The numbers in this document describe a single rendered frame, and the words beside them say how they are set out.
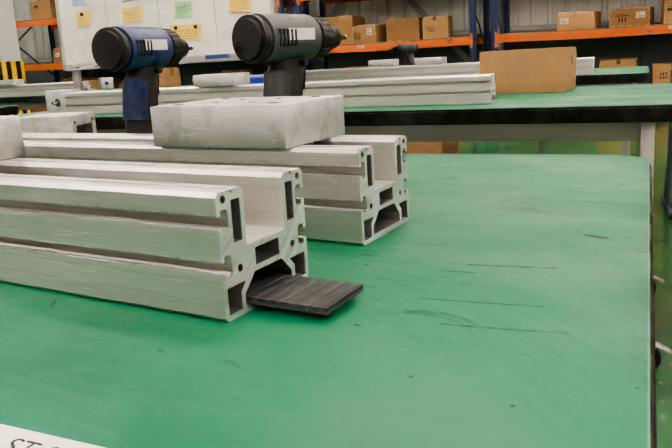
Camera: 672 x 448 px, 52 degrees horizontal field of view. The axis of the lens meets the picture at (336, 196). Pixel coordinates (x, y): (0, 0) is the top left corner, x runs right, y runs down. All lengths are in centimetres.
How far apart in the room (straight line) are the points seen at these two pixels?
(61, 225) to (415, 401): 30
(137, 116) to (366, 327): 63
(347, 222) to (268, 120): 12
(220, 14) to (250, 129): 330
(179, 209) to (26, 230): 16
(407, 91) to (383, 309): 174
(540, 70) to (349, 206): 196
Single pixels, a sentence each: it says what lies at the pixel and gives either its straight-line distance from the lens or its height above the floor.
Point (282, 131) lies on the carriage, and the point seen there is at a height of 88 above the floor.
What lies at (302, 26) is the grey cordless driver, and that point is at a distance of 88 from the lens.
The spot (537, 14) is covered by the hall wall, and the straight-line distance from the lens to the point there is 1107.
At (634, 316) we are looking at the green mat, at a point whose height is 78.
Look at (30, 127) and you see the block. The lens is 122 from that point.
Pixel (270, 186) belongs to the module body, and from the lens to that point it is 50.
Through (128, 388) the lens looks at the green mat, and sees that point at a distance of 39.
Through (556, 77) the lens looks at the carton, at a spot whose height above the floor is 83.
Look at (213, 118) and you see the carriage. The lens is 67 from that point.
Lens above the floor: 94
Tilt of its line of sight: 11 degrees down
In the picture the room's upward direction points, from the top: 3 degrees counter-clockwise
